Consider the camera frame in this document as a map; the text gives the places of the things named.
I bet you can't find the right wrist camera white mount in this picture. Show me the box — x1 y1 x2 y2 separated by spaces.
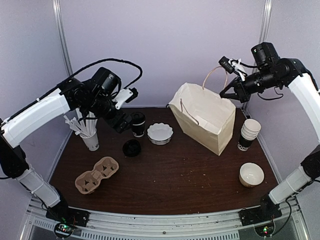
218 56 248 82

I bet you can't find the wrapped white straws bundle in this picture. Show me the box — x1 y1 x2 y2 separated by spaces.
63 108 98 138

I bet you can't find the black white paper coffee cup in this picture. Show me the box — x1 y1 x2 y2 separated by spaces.
131 123 145 138

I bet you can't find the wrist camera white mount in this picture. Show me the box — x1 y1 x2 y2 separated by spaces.
218 56 248 82
113 87 138 110

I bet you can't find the paper cup holding straws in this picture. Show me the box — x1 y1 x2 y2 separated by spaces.
79 130 100 152

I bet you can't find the white scalloped dish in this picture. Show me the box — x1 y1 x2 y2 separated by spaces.
147 122 174 146

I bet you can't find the aluminium frame post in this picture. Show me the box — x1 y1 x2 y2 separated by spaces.
52 0 73 75
258 0 273 44

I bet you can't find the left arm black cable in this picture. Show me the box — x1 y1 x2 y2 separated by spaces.
34 58 144 103

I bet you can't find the black plastic cup lid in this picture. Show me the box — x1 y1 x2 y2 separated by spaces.
130 112 146 126

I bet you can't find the right aluminium frame post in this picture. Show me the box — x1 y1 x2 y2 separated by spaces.
258 0 273 44

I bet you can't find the aluminium front rail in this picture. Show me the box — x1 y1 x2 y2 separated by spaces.
24 197 308 240

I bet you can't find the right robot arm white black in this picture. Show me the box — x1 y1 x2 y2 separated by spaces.
219 42 320 221

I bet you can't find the left aluminium frame post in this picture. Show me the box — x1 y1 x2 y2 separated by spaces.
52 0 73 75

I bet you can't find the white ceramic bowl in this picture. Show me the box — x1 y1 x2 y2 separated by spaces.
239 162 265 188

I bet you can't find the cardboard two-cup carrier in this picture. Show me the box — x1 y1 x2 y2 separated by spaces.
74 156 120 195

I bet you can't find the stack of paper cups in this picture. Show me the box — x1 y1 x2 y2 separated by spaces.
237 118 262 152

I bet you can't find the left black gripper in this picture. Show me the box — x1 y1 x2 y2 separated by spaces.
83 91 133 134

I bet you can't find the stack of black lids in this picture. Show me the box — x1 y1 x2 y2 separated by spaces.
122 139 142 157

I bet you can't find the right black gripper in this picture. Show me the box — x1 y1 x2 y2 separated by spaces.
220 67 281 103

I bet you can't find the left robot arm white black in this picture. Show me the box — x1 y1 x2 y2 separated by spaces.
0 67 138 222

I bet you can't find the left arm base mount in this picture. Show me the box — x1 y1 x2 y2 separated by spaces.
41 203 90 239

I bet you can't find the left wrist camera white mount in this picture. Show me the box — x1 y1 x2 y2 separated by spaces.
113 87 138 110

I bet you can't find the kraft paper takeout bag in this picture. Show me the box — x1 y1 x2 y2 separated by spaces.
168 66 236 156

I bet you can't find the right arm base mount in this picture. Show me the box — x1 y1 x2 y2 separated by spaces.
238 203 283 238

